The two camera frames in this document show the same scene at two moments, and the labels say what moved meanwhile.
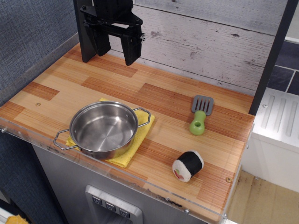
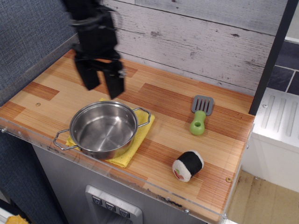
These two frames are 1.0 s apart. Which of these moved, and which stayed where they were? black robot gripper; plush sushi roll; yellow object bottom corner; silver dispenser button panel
Moved: black robot gripper
Stayed: plush sushi roll; yellow object bottom corner; silver dispenser button panel
